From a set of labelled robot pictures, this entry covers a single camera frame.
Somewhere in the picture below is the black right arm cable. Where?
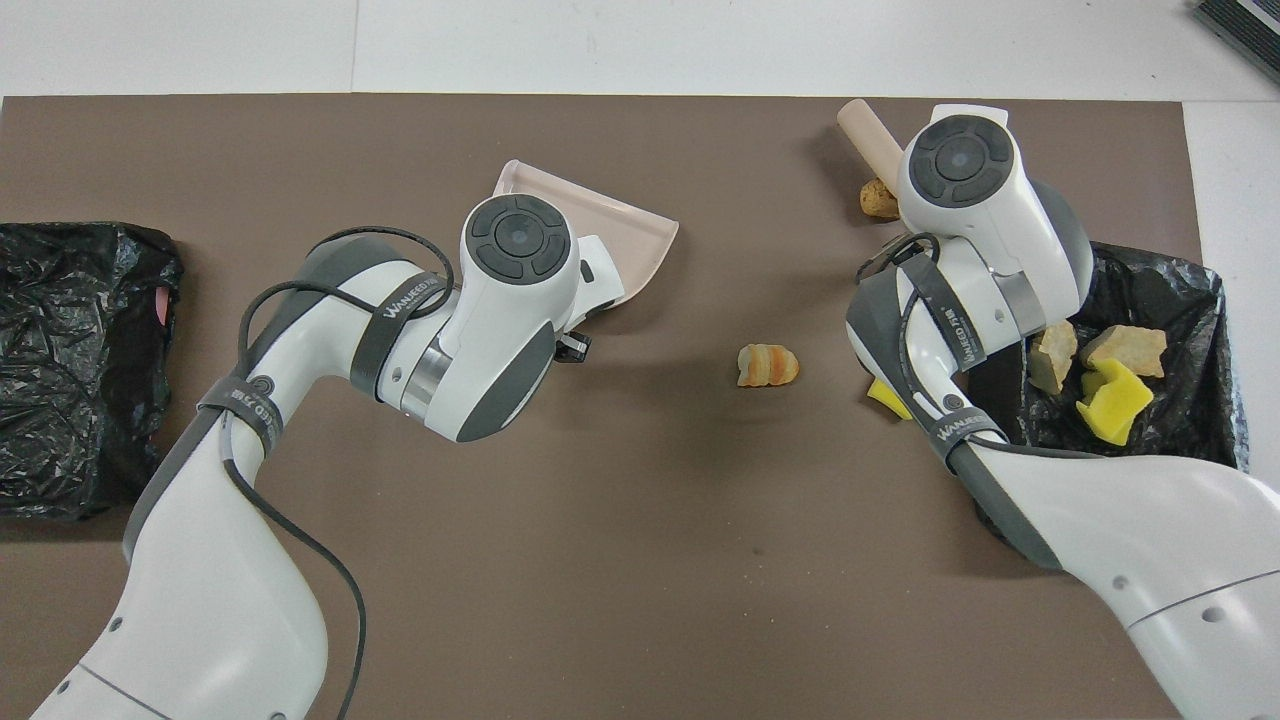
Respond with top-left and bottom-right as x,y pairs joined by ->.
855,232 -> 991,421

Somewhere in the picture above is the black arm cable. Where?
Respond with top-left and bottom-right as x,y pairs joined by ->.
218,226 -> 456,720
855,232 -> 991,421

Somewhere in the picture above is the beige bread chunk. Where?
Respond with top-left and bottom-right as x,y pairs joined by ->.
1078,323 -> 1169,379

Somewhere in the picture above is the beige plastic dustpan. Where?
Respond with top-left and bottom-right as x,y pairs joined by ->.
492,158 -> 681,316

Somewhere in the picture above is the brown bread roll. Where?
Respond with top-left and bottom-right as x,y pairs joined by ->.
858,177 -> 901,221

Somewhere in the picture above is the beige brush with black bristles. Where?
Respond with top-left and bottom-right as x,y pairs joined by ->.
836,98 -> 906,181

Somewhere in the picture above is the open black bag-lined bin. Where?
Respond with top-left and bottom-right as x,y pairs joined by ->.
975,240 -> 1251,546

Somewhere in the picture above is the striped orange croissant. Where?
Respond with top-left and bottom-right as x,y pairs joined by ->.
1028,320 -> 1079,396
736,343 -> 801,389

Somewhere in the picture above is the brown table mat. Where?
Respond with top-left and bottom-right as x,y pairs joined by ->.
0,94 -> 1254,720

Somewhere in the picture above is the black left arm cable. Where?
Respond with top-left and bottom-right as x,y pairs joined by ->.
218,226 -> 456,720

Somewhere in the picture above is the dark ribbed device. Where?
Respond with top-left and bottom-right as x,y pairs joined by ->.
1195,0 -> 1280,86

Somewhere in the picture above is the yellow sponge piece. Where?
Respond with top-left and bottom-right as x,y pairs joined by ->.
866,378 -> 913,422
1075,358 -> 1156,447

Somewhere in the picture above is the black bag-covered bin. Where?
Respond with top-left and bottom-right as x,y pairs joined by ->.
0,221 -> 185,521

